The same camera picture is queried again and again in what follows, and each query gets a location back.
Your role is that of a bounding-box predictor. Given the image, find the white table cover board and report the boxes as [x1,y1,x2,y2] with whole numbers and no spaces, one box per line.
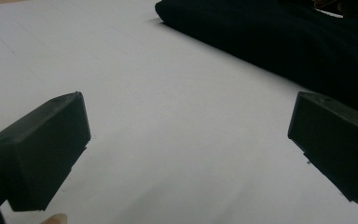
[0,0,358,224]

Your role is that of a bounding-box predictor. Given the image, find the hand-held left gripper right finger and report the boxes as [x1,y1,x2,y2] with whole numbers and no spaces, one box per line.
[287,91,358,204]

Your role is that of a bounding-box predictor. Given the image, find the black knit vest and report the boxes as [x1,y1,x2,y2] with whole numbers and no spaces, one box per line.
[154,0,358,119]

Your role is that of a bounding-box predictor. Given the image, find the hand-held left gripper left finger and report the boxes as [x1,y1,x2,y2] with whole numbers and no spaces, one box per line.
[0,91,91,213]

